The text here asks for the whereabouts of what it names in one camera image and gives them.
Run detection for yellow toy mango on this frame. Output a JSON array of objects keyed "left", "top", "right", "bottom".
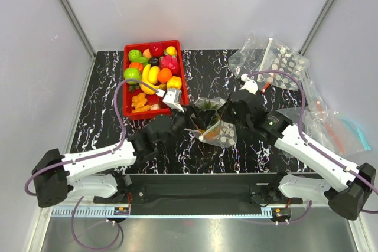
[{"left": 148, "top": 66, "right": 160, "bottom": 85}]

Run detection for toy pineapple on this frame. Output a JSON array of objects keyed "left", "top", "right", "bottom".
[{"left": 194, "top": 98, "right": 234, "bottom": 143}]

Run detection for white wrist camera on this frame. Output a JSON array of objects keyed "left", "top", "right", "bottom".
[
  {"left": 240, "top": 74, "right": 259, "bottom": 94},
  {"left": 162, "top": 88, "right": 184, "bottom": 112}
]

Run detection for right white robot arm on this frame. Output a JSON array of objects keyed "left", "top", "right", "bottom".
[{"left": 221, "top": 89, "right": 376, "bottom": 220}]

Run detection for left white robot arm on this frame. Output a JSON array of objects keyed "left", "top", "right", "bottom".
[{"left": 28, "top": 110, "right": 197, "bottom": 208}]

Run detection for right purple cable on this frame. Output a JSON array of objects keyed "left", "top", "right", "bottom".
[{"left": 245, "top": 70, "right": 378, "bottom": 214}]

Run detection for green toy pepper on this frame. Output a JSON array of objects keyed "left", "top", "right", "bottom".
[{"left": 128, "top": 49, "right": 142, "bottom": 62}]

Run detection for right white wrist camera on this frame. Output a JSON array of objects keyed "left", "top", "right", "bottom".
[{"left": 240, "top": 74, "right": 259, "bottom": 94}]

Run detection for clear zip bag pile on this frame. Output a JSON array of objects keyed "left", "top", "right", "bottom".
[{"left": 228, "top": 32, "right": 268, "bottom": 79}]

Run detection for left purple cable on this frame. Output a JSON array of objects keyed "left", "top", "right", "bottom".
[{"left": 24, "top": 78, "right": 165, "bottom": 197}]

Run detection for orange toy ginger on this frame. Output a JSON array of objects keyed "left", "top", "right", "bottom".
[{"left": 131, "top": 92, "right": 151, "bottom": 113}]

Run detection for yellow toy lemon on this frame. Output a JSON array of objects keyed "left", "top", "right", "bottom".
[{"left": 164, "top": 46, "right": 177, "bottom": 57}]

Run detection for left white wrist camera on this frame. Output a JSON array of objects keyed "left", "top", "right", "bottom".
[{"left": 162, "top": 88, "right": 184, "bottom": 112}]

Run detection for green toy apple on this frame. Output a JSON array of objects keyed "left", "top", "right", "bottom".
[{"left": 123, "top": 67, "right": 142, "bottom": 86}]

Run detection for yellow toy bell pepper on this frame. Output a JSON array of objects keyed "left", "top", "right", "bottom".
[{"left": 167, "top": 76, "right": 183, "bottom": 90}]

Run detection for red toy pomegranate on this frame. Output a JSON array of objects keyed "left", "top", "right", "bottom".
[{"left": 149, "top": 42, "right": 164, "bottom": 57}]

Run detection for purple cable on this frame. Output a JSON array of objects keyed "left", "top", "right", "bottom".
[
  {"left": 24, "top": 78, "right": 165, "bottom": 197},
  {"left": 245, "top": 70, "right": 378, "bottom": 214}
]

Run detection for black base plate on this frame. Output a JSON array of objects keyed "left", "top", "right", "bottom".
[{"left": 93, "top": 172, "right": 305, "bottom": 216}]

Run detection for pink toy dragon fruit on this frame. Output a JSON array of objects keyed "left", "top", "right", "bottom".
[{"left": 159, "top": 55, "right": 180, "bottom": 75}]

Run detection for toy banana bunch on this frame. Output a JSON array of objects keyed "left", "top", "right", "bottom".
[{"left": 139, "top": 64, "right": 167, "bottom": 95}]

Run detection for red plastic tray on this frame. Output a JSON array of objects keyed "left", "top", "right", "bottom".
[{"left": 122, "top": 40, "right": 189, "bottom": 120}]

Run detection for blue zipper plastic bag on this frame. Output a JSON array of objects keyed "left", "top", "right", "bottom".
[{"left": 277, "top": 80, "right": 372, "bottom": 158}]

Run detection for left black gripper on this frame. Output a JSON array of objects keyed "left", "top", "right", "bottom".
[{"left": 160, "top": 103, "right": 214, "bottom": 149}]

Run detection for polka dot zip bag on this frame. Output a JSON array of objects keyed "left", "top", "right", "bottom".
[{"left": 185, "top": 96, "right": 237, "bottom": 148}]

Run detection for orange toy fruit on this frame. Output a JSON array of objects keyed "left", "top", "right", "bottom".
[{"left": 157, "top": 68, "right": 172, "bottom": 83}]

